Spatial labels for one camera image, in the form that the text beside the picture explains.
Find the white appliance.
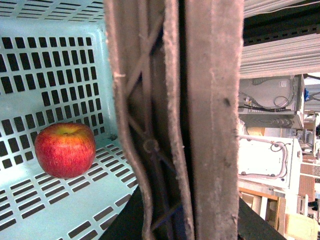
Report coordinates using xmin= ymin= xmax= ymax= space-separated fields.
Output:
xmin=238 ymin=135 xmax=303 ymax=195
xmin=238 ymin=74 xmax=305 ymax=130

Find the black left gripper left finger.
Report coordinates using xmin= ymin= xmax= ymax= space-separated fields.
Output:
xmin=99 ymin=187 xmax=144 ymax=240

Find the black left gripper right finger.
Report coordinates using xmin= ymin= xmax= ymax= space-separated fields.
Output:
xmin=237 ymin=198 xmax=286 ymax=240

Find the white appliance upper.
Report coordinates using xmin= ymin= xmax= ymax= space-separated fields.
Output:
xmin=238 ymin=74 xmax=305 ymax=130

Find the red yellow apple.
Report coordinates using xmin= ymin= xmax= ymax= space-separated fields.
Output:
xmin=34 ymin=122 xmax=96 ymax=179

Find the white appliance lower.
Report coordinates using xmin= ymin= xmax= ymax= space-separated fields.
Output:
xmin=238 ymin=135 xmax=303 ymax=195

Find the turquoise plastic shopping basket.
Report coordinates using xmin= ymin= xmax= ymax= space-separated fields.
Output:
xmin=0 ymin=0 xmax=137 ymax=240

